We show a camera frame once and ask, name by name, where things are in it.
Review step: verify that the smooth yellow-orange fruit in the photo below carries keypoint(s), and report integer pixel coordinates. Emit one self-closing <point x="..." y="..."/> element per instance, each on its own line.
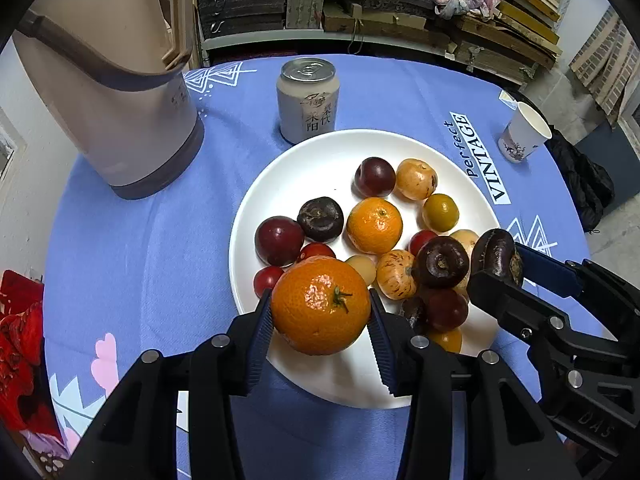
<point x="445" y="340"/>

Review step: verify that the dark red plum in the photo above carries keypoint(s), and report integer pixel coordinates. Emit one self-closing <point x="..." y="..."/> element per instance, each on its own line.
<point x="375" y="176"/>
<point x="279" y="240"/>

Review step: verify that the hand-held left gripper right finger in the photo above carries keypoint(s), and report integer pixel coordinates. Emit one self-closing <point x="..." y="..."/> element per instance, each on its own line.
<point x="382" y="350"/>

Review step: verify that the white paper cup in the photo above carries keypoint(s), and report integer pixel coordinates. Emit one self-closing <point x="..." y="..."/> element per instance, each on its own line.
<point x="522" y="135"/>

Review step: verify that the blue printed tablecloth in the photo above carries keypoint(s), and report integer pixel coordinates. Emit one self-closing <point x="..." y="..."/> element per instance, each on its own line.
<point x="150" y="260"/>

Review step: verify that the grey pad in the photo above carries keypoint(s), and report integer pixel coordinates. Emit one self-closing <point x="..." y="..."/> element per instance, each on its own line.
<point x="620" y="160"/>

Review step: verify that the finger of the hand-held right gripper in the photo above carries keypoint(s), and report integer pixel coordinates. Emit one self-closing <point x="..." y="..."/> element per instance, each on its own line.
<point x="505" y="300"/>
<point x="550" y="270"/>

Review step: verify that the orange mandarin with stem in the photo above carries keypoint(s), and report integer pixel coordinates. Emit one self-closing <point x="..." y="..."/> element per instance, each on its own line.
<point x="310" y="305"/>

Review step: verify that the silver drink can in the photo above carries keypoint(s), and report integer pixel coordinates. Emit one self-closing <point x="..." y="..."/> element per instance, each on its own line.
<point x="307" y="105"/>

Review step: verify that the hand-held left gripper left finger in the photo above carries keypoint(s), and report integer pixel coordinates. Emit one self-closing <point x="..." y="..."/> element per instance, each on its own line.
<point x="260" y="330"/>

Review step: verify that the large tan round fruit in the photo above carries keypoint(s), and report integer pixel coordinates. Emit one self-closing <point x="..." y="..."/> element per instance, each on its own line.
<point x="361" y="267"/>

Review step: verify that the white round plate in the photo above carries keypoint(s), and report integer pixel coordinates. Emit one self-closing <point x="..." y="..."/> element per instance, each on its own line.
<point x="320" y="170"/>

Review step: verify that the brick pattern panel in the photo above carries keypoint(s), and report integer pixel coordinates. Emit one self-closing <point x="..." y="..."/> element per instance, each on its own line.
<point x="610" y="60"/>

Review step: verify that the beige thermos jug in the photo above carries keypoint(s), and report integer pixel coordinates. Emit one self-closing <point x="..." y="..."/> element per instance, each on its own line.
<point x="100" y="125"/>

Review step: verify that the small green-orange citrus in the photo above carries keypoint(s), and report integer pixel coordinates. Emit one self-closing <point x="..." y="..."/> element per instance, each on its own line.
<point x="440" y="212"/>

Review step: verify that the lilac patterned cloth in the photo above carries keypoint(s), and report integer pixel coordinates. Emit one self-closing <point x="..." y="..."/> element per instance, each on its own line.
<point x="45" y="452"/>

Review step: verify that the red cloth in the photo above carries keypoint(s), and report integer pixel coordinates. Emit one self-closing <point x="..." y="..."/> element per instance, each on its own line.
<point x="20" y="350"/>

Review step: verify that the spotted orange-yellow fruit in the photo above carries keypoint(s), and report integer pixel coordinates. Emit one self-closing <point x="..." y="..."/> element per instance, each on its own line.
<point x="396" y="274"/>
<point x="416" y="179"/>

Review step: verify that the black jacket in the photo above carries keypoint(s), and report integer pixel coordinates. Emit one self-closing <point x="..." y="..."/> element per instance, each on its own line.
<point x="580" y="180"/>

